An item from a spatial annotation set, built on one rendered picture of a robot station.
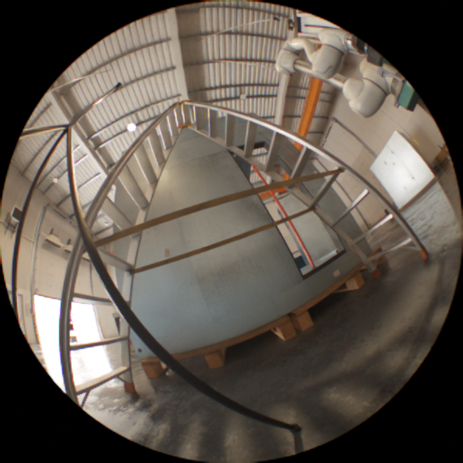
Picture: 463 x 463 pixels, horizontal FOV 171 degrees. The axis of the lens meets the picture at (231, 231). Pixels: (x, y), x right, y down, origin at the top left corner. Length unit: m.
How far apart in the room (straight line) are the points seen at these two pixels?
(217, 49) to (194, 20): 1.78
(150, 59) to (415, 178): 10.27
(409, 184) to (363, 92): 5.90
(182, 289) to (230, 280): 0.39
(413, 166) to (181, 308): 6.93
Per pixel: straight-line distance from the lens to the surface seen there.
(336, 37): 0.83
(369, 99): 0.96
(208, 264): 1.28
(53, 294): 10.27
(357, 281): 1.57
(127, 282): 1.07
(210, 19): 8.09
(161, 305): 1.37
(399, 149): 6.69
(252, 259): 1.27
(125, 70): 7.74
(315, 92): 9.43
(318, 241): 5.73
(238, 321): 1.25
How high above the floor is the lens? 0.46
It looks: 23 degrees up
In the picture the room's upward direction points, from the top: 24 degrees counter-clockwise
